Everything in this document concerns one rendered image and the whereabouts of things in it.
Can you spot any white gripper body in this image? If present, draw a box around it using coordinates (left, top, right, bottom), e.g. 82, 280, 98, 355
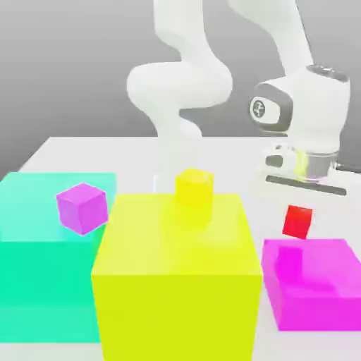
255, 166, 361, 211

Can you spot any small purple cube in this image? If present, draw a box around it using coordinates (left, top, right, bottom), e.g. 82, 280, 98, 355
56, 182, 109, 237

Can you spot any large teal box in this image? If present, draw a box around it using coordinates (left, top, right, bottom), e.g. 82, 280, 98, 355
0, 171, 118, 344

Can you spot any small red cube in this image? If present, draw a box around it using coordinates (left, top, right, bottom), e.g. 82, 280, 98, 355
281, 204, 314, 240

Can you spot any small yellow cube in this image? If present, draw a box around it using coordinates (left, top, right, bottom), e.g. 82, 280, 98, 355
174, 168, 215, 207

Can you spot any large magenta box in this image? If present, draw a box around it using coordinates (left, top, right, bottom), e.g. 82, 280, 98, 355
261, 238, 361, 332

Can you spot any large yellow box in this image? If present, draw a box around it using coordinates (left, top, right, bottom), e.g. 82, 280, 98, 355
90, 193, 264, 361

